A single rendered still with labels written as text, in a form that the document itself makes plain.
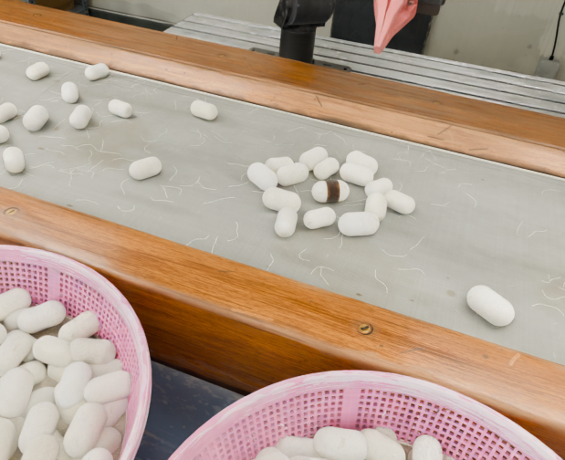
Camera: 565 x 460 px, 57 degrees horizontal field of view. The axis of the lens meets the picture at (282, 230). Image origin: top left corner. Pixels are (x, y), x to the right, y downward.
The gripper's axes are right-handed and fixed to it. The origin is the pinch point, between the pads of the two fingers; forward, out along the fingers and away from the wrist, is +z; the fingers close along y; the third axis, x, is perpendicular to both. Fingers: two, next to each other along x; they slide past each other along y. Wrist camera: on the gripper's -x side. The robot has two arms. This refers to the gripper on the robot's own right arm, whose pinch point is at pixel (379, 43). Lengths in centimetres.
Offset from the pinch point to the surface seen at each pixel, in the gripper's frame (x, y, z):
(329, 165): 1.6, -1.4, 13.7
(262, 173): -1.8, -6.8, 17.3
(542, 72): 170, 44, -105
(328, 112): 10.7, -5.2, 4.1
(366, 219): -3.6, 4.4, 19.4
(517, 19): 159, 27, -120
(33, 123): -2.1, -33.4, 18.6
